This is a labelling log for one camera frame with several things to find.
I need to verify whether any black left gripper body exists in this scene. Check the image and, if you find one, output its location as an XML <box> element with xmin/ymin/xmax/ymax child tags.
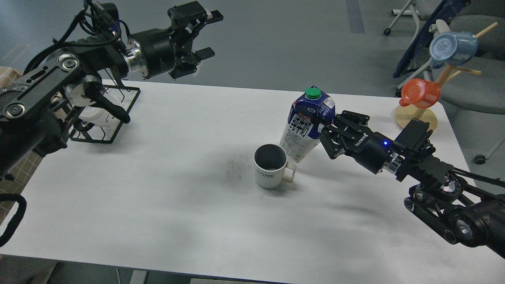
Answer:
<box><xmin>128</xmin><ymin>6</ymin><xmax>204</xmax><ymax>79</ymax></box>

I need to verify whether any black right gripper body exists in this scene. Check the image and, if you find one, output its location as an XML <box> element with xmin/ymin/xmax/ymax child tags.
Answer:
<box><xmin>320</xmin><ymin>111</ymin><xmax>394</xmax><ymax>174</ymax></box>

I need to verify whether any blue milk carton green cap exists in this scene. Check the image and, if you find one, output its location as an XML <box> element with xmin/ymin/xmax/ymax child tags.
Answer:
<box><xmin>279</xmin><ymin>86</ymin><xmax>335</xmax><ymax>163</ymax></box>

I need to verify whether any white ribbed mug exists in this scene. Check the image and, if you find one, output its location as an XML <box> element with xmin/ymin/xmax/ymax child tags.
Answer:
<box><xmin>254</xmin><ymin>144</ymin><xmax>297</xmax><ymax>189</ymax></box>

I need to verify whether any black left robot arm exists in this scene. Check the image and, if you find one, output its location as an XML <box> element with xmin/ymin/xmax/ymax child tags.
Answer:
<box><xmin>0</xmin><ymin>0</ymin><xmax>223</xmax><ymax>180</ymax></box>

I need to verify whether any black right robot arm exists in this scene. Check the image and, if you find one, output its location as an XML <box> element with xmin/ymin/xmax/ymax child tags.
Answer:
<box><xmin>312</xmin><ymin>111</ymin><xmax>505</xmax><ymax>257</ymax></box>

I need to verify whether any orange plastic cup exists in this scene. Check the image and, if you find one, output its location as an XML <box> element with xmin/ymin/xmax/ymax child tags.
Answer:
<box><xmin>399</xmin><ymin>78</ymin><xmax>441</xmax><ymax>108</ymax></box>

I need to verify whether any blue plastic cup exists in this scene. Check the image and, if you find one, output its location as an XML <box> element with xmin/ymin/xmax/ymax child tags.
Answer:
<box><xmin>429</xmin><ymin>31</ymin><xmax>478</xmax><ymax>69</ymax></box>

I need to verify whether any white bowl in rack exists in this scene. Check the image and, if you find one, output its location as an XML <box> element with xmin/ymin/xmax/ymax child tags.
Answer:
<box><xmin>79</xmin><ymin>106</ymin><xmax>120</xmax><ymax>127</ymax></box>

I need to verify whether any beige checkered cloth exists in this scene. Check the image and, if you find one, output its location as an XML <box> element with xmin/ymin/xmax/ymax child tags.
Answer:
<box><xmin>0</xmin><ymin>66</ymin><xmax>44</xmax><ymax>225</ymax></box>

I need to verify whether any black wire dish rack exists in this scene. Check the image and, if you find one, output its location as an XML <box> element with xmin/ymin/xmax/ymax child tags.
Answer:
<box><xmin>69</xmin><ymin>84</ymin><xmax>141</xmax><ymax>144</ymax></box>

